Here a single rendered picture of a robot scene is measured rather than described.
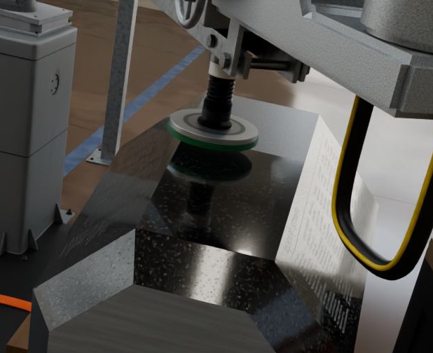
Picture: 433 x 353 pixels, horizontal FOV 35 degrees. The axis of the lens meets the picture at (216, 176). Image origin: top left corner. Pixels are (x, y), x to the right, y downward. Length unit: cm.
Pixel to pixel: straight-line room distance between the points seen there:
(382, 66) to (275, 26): 31
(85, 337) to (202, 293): 23
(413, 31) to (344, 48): 12
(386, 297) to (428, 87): 217
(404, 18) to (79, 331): 75
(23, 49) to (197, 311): 152
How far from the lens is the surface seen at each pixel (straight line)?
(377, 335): 272
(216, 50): 148
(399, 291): 307
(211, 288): 115
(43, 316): 128
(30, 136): 256
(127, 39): 352
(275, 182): 150
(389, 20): 91
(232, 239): 122
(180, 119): 161
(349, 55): 95
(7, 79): 252
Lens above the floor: 142
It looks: 22 degrees down
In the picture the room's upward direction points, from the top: 11 degrees clockwise
